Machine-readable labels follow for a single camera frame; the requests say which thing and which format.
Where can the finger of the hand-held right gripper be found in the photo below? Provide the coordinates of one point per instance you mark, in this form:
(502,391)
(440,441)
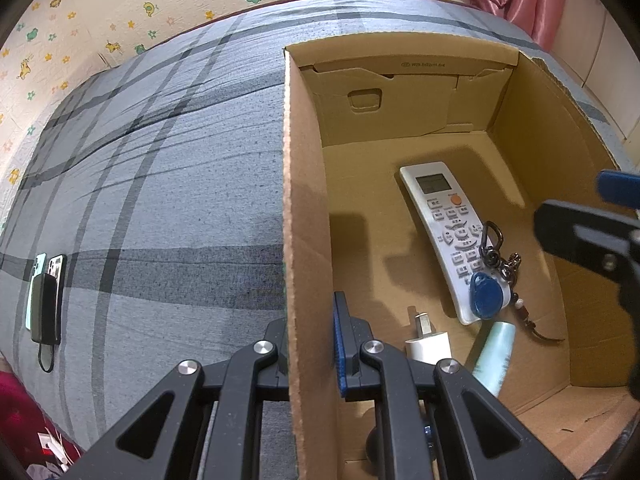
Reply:
(620,187)
(575,230)

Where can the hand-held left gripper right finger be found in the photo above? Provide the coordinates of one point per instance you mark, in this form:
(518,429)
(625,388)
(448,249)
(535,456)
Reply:
(341,350)

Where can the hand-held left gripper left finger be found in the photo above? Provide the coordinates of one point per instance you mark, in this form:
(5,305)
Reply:
(275,345)

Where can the large white charger plug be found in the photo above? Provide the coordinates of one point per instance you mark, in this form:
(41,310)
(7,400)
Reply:
(425,349)

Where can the cardboard box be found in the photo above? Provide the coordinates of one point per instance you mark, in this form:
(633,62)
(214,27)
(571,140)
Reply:
(370,240)

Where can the white remote control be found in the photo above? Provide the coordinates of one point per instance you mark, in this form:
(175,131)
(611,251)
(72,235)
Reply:
(440,210)

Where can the mint green spray bottle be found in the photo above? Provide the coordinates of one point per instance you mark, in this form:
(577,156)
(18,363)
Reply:
(492,355)

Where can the cream wardrobe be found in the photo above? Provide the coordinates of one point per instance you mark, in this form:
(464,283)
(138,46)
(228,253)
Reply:
(600,60)

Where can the black-cased phone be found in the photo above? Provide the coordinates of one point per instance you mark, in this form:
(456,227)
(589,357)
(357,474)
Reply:
(57,266)

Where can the black power bank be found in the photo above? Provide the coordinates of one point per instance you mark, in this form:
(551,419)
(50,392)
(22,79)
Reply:
(45,310)

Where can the white paper scraps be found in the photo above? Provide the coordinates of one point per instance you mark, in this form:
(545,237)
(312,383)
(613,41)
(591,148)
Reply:
(50,447)

